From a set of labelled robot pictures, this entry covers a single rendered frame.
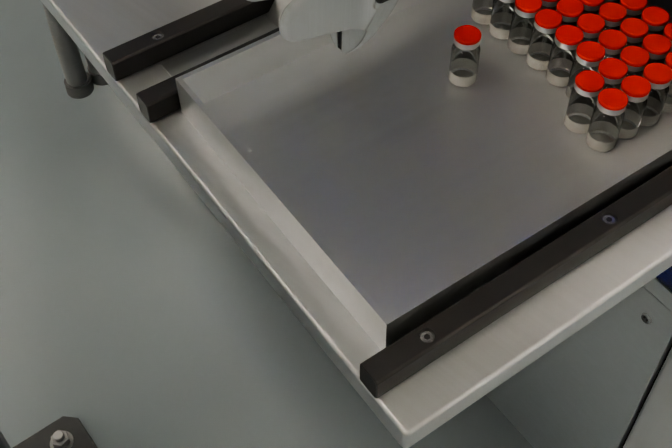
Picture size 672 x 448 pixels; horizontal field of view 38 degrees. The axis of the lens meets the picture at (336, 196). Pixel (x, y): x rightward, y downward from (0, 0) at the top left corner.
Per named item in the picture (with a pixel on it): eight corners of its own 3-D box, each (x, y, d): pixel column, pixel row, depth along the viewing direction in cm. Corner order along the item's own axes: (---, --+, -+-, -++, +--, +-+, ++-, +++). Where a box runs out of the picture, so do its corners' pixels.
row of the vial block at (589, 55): (485, 5, 81) (491, -40, 78) (643, 132, 72) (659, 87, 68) (465, 15, 80) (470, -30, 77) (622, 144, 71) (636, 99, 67)
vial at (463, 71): (464, 65, 77) (469, 23, 73) (482, 80, 75) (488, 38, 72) (442, 76, 76) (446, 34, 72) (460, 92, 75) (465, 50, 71)
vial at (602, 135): (600, 127, 72) (613, 82, 69) (622, 145, 71) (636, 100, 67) (578, 139, 71) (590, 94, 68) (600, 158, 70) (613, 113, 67)
